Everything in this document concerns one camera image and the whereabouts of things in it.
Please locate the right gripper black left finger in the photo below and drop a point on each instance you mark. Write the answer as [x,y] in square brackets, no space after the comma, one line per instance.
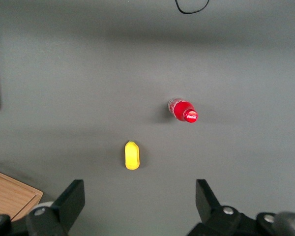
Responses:
[68,206]

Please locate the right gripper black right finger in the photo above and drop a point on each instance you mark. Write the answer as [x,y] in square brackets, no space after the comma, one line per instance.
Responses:
[209,209]

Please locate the wooden drawer cabinet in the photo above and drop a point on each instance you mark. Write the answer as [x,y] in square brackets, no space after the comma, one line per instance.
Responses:
[9,194]

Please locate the yellow lemon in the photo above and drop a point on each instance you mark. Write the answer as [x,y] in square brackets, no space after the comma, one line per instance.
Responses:
[132,155]

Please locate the red cola bottle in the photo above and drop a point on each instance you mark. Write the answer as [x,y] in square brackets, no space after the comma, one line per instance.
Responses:
[183,110]

